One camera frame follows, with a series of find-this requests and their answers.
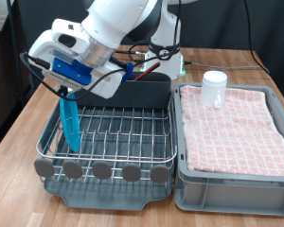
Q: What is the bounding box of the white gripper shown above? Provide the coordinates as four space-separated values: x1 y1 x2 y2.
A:
27 40 127 99

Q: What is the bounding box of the blue plate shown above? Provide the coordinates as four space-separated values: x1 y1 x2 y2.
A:
59 91 82 153

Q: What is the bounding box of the brown wooden spoon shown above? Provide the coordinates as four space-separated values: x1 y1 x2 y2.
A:
133 61 162 81

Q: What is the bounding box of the white mug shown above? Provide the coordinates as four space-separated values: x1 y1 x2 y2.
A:
200 70 228 109

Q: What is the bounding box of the grey dish drying rack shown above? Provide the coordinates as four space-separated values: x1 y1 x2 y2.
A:
37 84 176 212

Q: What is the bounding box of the black metal pole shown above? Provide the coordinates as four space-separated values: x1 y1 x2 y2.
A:
6 0 27 108

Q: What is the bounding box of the dark gray utensil caddy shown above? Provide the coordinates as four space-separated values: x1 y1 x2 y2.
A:
73 71 172 111

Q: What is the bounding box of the gray shelf board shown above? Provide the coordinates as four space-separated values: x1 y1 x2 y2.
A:
0 0 15 32

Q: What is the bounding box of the pink checked towel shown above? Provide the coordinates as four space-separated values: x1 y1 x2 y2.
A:
179 84 284 178

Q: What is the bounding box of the gray plastic crate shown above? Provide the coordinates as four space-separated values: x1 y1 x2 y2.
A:
173 81 284 218

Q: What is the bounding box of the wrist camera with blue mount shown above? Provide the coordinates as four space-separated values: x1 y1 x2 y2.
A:
42 57 94 90

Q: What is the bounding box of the black camera cable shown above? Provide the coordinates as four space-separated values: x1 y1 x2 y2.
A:
19 0 183 102

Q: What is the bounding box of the blue cable clip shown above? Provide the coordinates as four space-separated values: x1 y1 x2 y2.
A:
120 61 135 83

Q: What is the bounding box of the long black cable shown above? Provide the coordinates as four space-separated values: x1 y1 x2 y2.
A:
115 46 133 55

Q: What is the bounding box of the looped black cable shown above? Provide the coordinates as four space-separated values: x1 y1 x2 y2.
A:
128 44 150 63

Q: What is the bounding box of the metal wire dish rack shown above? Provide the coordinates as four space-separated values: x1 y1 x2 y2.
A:
33 84 178 187

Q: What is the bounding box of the gray cable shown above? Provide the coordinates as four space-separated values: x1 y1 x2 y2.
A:
183 61 266 71

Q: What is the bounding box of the thin black hanging cable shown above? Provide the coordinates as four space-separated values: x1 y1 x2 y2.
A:
243 0 271 75

